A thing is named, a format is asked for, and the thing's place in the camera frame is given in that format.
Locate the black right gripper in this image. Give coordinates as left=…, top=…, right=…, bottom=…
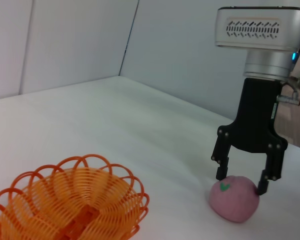
left=211, top=77, right=288, bottom=196

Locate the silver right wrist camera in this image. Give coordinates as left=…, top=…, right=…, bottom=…
left=214, top=6, right=300, bottom=54

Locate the pink plush peach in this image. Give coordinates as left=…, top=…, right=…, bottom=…
left=209, top=175, right=261, bottom=223

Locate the silver gripper cable connector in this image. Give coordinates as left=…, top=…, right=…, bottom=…
left=276, top=93, right=300, bottom=106

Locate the orange plastic wire basket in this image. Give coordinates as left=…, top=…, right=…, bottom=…
left=0, top=154, right=150, bottom=240

